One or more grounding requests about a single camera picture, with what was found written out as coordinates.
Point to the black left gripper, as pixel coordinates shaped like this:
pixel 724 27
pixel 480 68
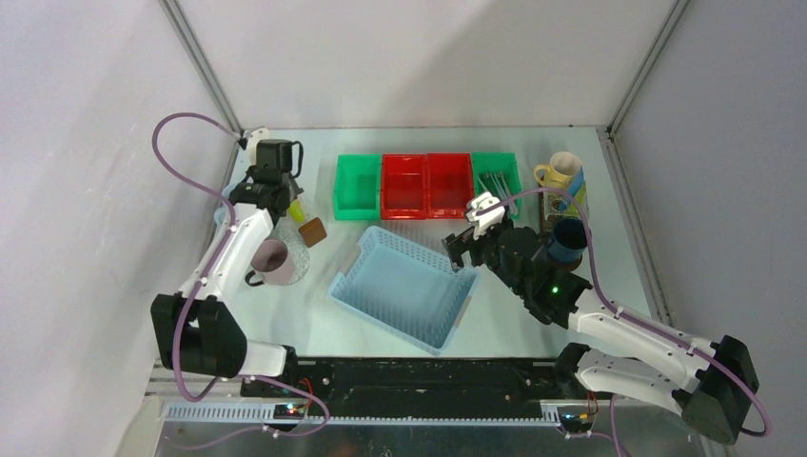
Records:
pixel 295 188

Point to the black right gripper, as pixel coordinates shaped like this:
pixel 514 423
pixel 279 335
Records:
pixel 456 245

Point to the light blue ceramic mug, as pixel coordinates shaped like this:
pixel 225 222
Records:
pixel 220 215

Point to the light blue plastic basket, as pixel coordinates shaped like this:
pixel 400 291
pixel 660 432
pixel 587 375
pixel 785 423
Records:
pixel 408 290

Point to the glass jar with brown lid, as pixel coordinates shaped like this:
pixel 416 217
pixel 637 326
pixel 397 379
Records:
pixel 312 232

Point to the red plastic bin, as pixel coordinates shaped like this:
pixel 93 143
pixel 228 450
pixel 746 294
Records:
pixel 421 186

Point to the pink ceramic mug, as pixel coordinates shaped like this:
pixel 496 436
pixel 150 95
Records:
pixel 272 264

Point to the green bin with toothpaste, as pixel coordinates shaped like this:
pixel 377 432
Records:
pixel 356 194

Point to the green bin with toothbrushes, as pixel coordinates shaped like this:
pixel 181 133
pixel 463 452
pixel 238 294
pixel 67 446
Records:
pixel 496 172

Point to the clear glass rectangular container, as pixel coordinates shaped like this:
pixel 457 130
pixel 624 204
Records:
pixel 550 206

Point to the dark blue ceramic mug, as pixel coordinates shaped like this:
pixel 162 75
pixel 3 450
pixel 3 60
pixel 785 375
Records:
pixel 567 241

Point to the yellow ceramic mug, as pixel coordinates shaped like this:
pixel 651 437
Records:
pixel 563 167

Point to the lime green toothpaste tube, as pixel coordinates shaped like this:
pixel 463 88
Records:
pixel 579 206

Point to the blue toothpaste tube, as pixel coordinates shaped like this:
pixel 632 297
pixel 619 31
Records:
pixel 572 187

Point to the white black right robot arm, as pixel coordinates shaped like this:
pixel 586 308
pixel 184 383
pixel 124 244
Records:
pixel 708 384

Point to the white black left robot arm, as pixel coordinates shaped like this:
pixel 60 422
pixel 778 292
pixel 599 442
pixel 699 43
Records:
pixel 195 327

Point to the clear textured glass tray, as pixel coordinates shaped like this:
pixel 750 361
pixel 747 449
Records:
pixel 297 260

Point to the brown oval wooden tray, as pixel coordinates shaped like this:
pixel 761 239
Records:
pixel 546 228

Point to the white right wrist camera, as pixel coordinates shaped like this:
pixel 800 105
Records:
pixel 483 212

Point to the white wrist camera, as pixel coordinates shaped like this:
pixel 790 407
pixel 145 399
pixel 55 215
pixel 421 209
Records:
pixel 483 212
pixel 250 140

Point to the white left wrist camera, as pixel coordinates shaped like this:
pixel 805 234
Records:
pixel 250 140

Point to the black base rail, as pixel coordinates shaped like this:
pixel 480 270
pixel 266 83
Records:
pixel 425 388

